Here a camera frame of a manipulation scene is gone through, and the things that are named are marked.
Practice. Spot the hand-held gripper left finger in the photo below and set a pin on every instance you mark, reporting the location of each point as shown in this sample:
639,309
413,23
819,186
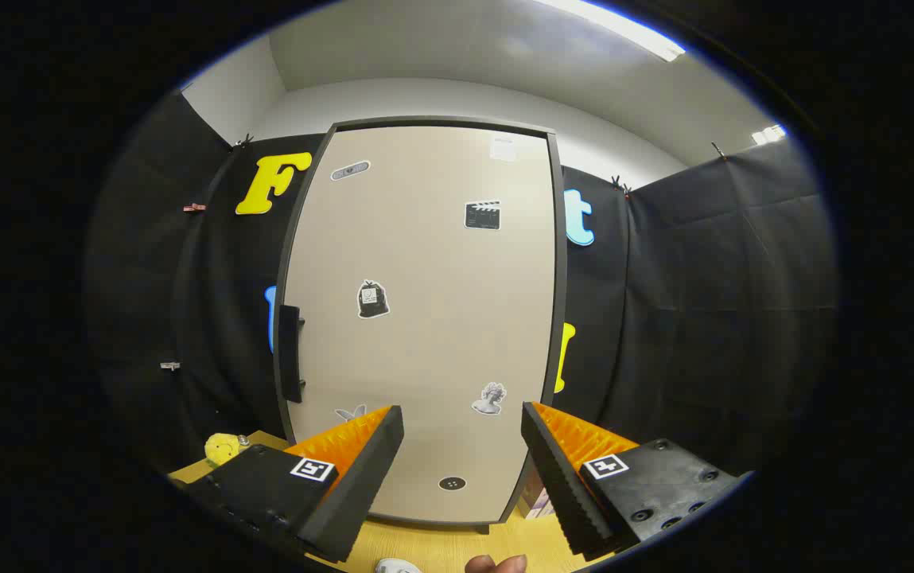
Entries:
365,485

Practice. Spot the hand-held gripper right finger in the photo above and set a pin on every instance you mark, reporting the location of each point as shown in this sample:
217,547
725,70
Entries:
564,493

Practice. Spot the white canvas shoe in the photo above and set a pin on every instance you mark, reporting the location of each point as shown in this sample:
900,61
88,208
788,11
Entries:
397,567

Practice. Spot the pale blue cover book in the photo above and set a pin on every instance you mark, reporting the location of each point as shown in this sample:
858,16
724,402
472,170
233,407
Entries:
538,501

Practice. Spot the yellow plush toy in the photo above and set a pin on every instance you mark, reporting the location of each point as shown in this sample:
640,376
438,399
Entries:
222,450

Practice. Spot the black backdrop cloth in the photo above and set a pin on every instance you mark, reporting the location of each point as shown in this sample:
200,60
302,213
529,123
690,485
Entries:
703,318

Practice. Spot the black binder clip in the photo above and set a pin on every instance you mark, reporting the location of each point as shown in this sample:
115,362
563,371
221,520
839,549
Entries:
718,150
243,142
621,185

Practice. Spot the small ceiling light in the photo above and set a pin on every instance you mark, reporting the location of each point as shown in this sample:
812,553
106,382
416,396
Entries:
768,134

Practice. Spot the long ceiling light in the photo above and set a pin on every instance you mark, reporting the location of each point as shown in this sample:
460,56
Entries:
624,28

